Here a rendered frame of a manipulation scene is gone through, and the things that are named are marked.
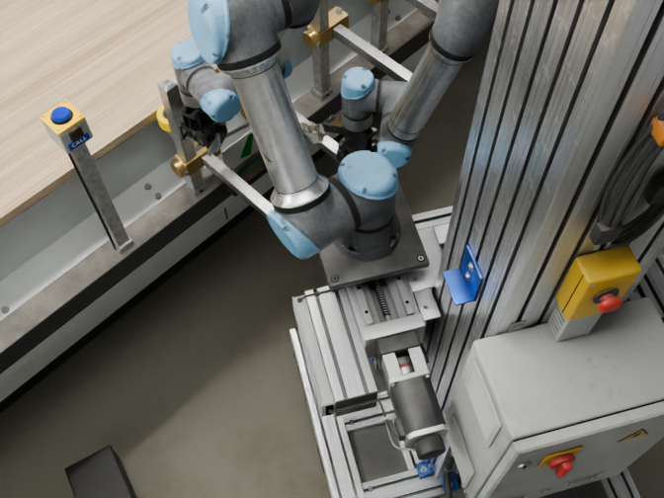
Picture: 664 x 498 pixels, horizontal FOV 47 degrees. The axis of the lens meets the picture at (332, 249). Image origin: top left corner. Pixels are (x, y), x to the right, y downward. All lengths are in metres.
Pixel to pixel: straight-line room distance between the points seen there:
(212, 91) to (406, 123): 0.41
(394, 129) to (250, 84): 0.43
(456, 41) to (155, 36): 1.12
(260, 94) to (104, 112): 0.90
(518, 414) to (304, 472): 1.32
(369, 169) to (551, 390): 0.53
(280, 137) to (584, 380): 0.67
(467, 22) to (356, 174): 0.34
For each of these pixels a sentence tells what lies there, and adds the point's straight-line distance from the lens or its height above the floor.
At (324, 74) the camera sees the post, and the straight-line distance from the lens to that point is 2.29.
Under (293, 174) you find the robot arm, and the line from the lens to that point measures 1.38.
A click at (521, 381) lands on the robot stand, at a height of 1.23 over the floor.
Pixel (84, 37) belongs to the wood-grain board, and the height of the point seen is 0.90.
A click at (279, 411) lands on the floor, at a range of 2.59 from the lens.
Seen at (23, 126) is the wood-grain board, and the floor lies 0.90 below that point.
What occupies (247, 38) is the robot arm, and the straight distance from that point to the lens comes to 1.27.
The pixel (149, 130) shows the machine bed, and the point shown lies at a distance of 2.24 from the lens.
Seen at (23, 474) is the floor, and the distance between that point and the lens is 2.72.
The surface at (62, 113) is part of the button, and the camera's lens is 1.71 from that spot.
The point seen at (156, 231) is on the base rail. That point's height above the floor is 0.70.
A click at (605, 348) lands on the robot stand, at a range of 1.40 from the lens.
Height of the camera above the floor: 2.44
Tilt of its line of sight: 59 degrees down
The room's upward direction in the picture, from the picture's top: 1 degrees counter-clockwise
